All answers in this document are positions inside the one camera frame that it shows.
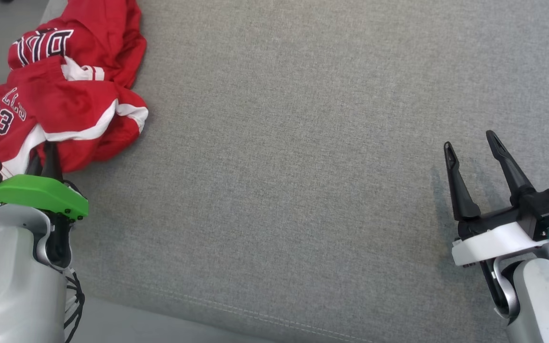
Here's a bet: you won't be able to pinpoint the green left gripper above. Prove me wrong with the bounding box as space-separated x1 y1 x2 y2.
0 141 89 227

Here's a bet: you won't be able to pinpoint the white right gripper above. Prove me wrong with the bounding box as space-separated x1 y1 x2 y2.
444 130 549 267

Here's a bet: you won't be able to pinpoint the red basketball shorts white trim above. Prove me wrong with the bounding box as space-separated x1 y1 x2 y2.
0 57 149 178

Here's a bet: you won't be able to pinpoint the grey fabric sofa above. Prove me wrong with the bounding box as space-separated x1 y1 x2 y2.
41 0 549 343

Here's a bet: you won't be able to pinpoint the thin black left arm cables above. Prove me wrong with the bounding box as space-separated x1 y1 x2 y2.
62 267 86 343

